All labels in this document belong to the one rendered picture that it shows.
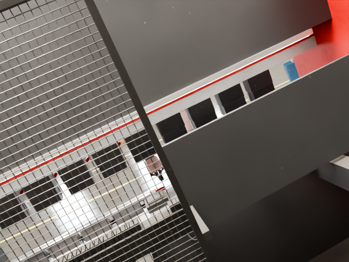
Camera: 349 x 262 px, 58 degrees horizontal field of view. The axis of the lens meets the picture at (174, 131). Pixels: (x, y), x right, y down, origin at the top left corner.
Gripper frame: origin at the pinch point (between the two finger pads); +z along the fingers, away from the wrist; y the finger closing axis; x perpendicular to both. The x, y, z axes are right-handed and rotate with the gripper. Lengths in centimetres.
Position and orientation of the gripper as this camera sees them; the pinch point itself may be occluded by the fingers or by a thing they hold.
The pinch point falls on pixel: (161, 178)
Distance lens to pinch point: 211.9
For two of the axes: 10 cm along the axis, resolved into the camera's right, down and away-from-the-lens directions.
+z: 5.2, 8.5, -1.2
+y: 8.0, -4.3, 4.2
